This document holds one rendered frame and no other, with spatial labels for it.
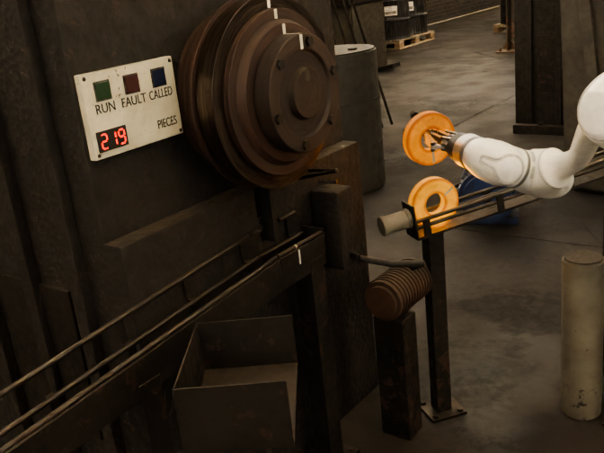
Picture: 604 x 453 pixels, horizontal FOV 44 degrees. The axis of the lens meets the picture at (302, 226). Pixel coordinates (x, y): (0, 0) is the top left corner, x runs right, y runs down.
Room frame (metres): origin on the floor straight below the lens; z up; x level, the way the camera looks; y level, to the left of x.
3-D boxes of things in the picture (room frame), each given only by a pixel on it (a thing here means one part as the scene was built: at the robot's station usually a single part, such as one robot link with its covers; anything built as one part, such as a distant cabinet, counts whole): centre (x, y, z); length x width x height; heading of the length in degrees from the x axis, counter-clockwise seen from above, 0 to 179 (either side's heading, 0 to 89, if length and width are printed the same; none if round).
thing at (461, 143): (1.88, -0.46, 0.90); 0.09 x 0.06 x 0.09; 107
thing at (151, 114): (1.67, 0.34, 1.15); 0.26 x 0.02 x 0.18; 141
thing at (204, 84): (1.87, 0.04, 1.11); 0.47 x 0.06 x 0.47; 141
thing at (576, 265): (2.01, -0.80, 0.26); 0.12 x 0.12 x 0.52
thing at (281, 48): (1.81, -0.03, 1.11); 0.28 x 0.06 x 0.28; 141
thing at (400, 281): (2.04, -0.27, 0.27); 0.22 x 0.13 x 0.53; 141
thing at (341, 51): (4.80, -0.30, 0.45); 0.59 x 0.59 x 0.89
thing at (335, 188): (2.06, -0.09, 0.68); 0.11 x 0.08 x 0.24; 51
